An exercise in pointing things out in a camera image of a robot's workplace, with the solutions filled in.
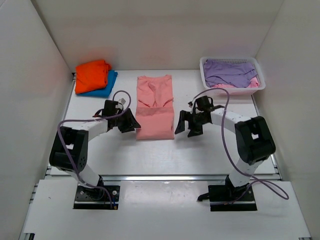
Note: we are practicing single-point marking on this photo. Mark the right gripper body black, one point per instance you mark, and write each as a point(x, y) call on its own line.
point(197, 119)

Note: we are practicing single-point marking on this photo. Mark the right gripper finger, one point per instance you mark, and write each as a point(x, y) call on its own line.
point(184, 117)
point(195, 129)

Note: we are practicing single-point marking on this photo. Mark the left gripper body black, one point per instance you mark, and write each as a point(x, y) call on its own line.
point(118, 119)

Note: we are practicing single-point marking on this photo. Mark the salmon pink t-shirt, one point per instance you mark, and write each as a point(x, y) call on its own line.
point(154, 110)

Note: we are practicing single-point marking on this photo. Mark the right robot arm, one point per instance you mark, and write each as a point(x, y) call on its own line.
point(254, 141)

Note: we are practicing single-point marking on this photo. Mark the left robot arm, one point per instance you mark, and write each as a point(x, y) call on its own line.
point(69, 152)

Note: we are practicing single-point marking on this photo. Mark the folded orange t-shirt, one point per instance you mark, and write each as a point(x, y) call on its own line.
point(91, 76)

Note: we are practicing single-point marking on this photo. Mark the purple t-shirt in basket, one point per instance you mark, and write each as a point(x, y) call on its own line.
point(215, 71)

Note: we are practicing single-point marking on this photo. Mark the white plastic basket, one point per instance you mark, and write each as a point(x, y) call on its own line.
point(235, 91)

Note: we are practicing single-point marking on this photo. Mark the pink t-shirt in basket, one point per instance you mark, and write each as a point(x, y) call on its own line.
point(237, 83)

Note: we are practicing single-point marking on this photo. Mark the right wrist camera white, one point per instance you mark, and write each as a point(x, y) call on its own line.
point(193, 106)

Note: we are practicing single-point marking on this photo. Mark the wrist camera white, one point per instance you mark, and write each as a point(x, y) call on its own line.
point(193, 106)
point(122, 101)

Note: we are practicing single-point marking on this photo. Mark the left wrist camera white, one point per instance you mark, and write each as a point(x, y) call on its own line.
point(122, 101)

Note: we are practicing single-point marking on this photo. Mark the front aluminium rail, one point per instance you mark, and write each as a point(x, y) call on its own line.
point(161, 177)

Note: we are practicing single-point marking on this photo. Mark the aluminium rail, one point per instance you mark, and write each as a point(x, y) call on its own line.
point(161, 177)
point(73, 81)

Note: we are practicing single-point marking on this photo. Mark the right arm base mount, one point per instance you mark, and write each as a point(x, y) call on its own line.
point(227, 198)

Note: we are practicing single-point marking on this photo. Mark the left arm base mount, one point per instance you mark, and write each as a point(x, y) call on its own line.
point(97, 199)

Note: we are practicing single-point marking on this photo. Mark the left aluminium rail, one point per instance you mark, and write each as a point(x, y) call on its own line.
point(73, 81)

